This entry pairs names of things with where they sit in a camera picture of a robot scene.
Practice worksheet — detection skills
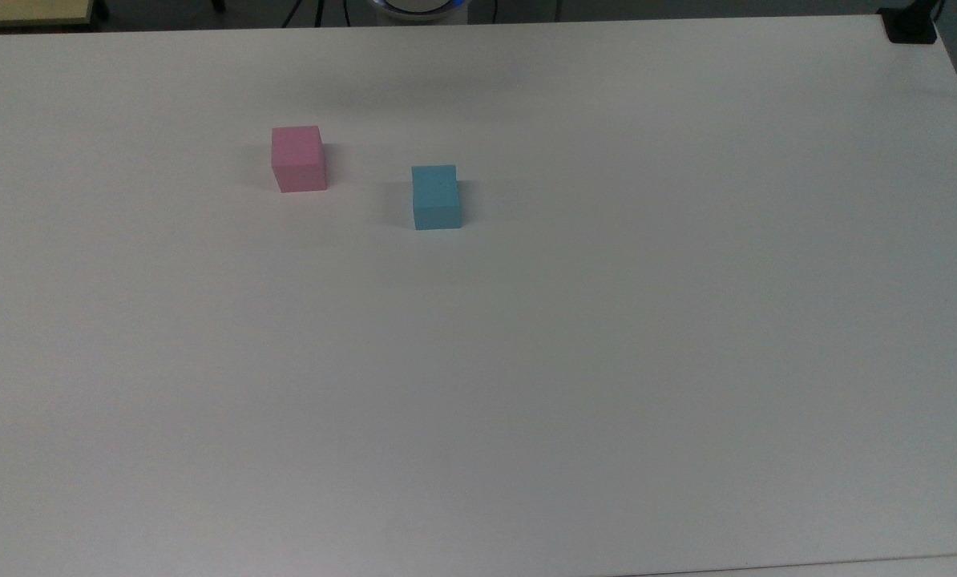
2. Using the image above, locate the pink cube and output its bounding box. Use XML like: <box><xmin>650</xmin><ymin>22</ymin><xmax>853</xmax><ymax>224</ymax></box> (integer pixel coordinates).
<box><xmin>271</xmin><ymin>125</ymin><xmax>328</xmax><ymax>194</ymax></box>

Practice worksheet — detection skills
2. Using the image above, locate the black table clamp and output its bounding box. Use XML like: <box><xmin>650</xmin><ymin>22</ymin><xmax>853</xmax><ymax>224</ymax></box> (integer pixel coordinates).
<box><xmin>878</xmin><ymin>0</ymin><xmax>946</xmax><ymax>45</ymax></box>

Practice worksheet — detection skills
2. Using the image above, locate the blue cube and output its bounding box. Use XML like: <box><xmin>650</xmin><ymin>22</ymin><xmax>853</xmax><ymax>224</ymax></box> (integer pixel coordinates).
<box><xmin>410</xmin><ymin>164</ymin><xmax>463</xmax><ymax>232</ymax></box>

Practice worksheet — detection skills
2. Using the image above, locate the light wooden table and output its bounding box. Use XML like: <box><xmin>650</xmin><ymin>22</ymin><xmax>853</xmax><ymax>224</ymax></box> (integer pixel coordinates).
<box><xmin>0</xmin><ymin>0</ymin><xmax>96</xmax><ymax>31</ymax></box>

